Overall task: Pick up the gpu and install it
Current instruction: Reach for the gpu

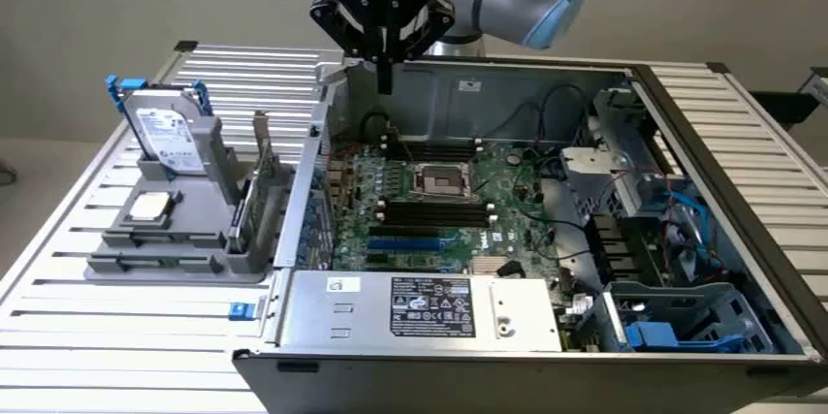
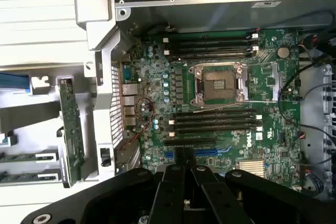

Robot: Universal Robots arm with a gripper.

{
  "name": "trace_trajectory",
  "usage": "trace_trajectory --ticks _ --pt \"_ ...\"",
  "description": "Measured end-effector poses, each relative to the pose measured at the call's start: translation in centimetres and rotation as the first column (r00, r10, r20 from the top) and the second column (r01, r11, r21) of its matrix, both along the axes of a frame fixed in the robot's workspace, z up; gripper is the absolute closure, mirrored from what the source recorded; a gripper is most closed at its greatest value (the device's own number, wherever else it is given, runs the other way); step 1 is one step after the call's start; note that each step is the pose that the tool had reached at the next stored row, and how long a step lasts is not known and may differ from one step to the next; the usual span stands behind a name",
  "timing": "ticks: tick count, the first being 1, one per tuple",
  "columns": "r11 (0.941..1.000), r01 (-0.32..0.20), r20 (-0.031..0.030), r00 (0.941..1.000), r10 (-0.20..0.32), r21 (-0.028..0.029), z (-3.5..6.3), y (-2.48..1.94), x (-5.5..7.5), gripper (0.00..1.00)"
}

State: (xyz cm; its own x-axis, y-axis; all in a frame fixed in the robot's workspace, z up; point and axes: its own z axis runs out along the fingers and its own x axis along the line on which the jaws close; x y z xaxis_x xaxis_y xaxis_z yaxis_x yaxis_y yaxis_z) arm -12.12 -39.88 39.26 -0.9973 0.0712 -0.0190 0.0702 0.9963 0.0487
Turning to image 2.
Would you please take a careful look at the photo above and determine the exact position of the open grey PC case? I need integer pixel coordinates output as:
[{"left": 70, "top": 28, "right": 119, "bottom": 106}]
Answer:
[{"left": 75, "top": 0, "right": 336, "bottom": 198}]

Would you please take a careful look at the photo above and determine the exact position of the red and black connector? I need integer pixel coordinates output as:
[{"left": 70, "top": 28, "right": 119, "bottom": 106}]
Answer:
[{"left": 301, "top": 33, "right": 320, "bottom": 49}]

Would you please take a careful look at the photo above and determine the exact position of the green graphics card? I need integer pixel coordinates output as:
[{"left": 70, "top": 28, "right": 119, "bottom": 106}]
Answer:
[{"left": 57, "top": 78, "right": 86, "bottom": 186}]

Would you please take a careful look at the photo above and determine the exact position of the red and black wire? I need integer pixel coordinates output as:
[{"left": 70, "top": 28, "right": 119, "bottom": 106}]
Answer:
[{"left": 122, "top": 97, "right": 155, "bottom": 148}]

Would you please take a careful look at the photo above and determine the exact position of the green RAM stick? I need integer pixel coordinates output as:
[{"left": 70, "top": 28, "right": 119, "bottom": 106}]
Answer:
[
  {"left": 0, "top": 151, "right": 58, "bottom": 164},
  {"left": 0, "top": 169, "right": 58, "bottom": 183}
]

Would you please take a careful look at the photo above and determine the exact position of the black RAM slot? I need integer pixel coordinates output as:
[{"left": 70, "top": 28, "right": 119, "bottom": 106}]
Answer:
[
  {"left": 149, "top": 32, "right": 260, "bottom": 40},
  {"left": 163, "top": 45, "right": 260, "bottom": 54},
  {"left": 162, "top": 39, "right": 260, "bottom": 47},
  {"left": 169, "top": 127, "right": 263, "bottom": 137},
  {"left": 167, "top": 51, "right": 259, "bottom": 60},
  {"left": 174, "top": 121, "right": 263, "bottom": 130},
  {"left": 174, "top": 107, "right": 259, "bottom": 116},
  {"left": 169, "top": 114, "right": 263, "bottom": 124}
]

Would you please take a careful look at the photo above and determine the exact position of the open metal socket cover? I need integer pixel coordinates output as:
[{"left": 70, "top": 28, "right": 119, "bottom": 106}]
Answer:
[{"left": 243, "top": 62, "right": 280, "bottom": 103}]

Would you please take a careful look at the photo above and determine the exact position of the long blue expansion slot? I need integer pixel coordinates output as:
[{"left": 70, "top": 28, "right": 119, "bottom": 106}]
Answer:
[{"left": 193, "top": 148, "right": 219, "bottom": 157}]

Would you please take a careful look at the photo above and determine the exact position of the metal rear port stack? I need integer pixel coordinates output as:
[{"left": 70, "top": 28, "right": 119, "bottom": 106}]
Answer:
[{"left": 121, "top": 83, "right": 138, "bottom": 128}]

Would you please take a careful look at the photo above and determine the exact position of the black case latch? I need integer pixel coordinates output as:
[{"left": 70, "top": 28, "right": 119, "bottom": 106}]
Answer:
[{"left": 100, "top": 147, "right": 111, "bottom": 167}]

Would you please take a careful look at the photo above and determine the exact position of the silver chipset heatsink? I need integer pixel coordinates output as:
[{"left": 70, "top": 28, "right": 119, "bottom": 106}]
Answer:
[{"left": 238, "top": 159, "right": 266, "bottom": 177}]

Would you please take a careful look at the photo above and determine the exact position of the CPU socket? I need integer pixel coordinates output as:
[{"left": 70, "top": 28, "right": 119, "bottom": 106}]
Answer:
[{"left": 188, "top": 62, "right": 249, "bottom": 107}]

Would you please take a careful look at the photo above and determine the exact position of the green Dell motherboard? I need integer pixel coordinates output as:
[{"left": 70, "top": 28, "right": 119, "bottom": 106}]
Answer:
[{"left": 119, "top": 28, "right": 302, "bottom": 183}]

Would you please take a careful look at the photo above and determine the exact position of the blue plastic part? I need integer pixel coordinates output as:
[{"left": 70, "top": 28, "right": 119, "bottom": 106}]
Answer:
[{"left": 0, "top": 72, "right": 30, "bottom": 95}]

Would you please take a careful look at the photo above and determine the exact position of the long black cable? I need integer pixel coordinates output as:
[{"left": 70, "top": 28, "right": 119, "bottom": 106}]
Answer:
[{"left": 277, "top": 62, "right": 336, "bottom": 167}]

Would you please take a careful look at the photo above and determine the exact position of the perforated metal drive cage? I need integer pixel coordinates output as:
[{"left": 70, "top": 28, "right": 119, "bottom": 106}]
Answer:
[{"left": 299, "top": 63, "right": 336, "bottom": 196}]

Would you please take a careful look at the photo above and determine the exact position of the white parts rack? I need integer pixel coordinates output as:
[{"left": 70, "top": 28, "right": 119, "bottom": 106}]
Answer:
[{"left": 0, "top": 62, "right": 98, "bottom": 189}]

